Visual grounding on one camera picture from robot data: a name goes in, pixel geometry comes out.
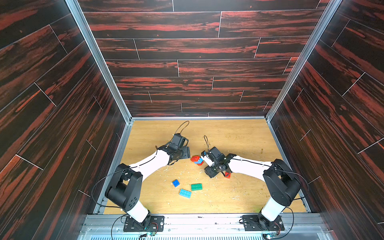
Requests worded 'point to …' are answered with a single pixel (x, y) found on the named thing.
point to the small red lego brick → (200, 164)
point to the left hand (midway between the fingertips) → (186, 152)
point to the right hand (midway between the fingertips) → (212, 167)
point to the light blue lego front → (185, 193)
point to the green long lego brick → (196, 186)
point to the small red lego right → (227, 175)
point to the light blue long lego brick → (199, 161)
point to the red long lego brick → (194, 158)
